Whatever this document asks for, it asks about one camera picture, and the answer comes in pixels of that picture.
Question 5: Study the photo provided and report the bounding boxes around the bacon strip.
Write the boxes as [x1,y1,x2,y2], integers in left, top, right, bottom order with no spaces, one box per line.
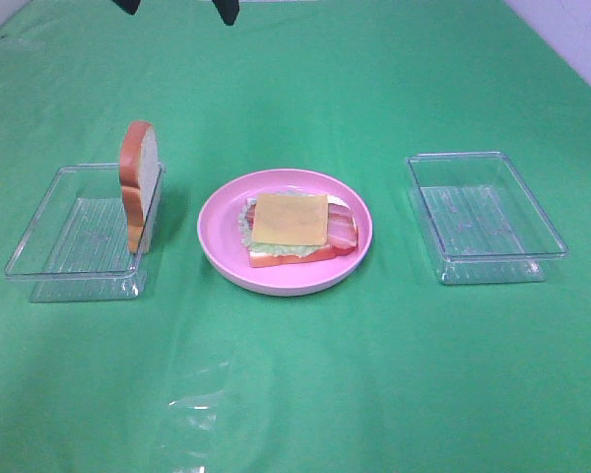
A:
[238,200,359,258]

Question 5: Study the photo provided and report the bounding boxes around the pink round plate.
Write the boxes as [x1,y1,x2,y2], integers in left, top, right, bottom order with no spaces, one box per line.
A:
[197,169,373,297]

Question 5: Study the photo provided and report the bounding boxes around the green lettuce leaf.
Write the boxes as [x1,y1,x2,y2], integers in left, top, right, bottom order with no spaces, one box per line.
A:
[238,193,330,257]

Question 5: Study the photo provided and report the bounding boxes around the right clear plastic tray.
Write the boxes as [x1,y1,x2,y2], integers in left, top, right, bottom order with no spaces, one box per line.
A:
[407,151,568,285]

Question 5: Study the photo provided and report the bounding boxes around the yellow cheese slice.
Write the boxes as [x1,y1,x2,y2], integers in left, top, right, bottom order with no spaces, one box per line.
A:
[251,193,328,246]

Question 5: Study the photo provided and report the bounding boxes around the left clear plastic tray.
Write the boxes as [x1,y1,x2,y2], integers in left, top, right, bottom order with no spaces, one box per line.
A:
[4,164,165,303]

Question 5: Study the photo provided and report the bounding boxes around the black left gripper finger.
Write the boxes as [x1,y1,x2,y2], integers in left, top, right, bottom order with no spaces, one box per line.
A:
[113,0,141,15]
[212,0,239,26]

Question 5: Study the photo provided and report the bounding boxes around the clear plastic film sheet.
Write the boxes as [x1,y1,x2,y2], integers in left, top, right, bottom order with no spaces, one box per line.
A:
[148,340,235,472]

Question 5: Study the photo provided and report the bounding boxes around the bread slice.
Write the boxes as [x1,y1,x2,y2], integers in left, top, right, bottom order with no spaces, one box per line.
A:
[118,120,160,253]
[243,195,358,268]

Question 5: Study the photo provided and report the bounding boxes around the green tablecloth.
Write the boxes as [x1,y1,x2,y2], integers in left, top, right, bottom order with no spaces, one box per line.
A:
[0,1,591,472]

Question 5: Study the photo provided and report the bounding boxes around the clear plastic tray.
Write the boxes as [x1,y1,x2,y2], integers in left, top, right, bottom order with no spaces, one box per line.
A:
[407,151,568,285]
[4,164,165,303]

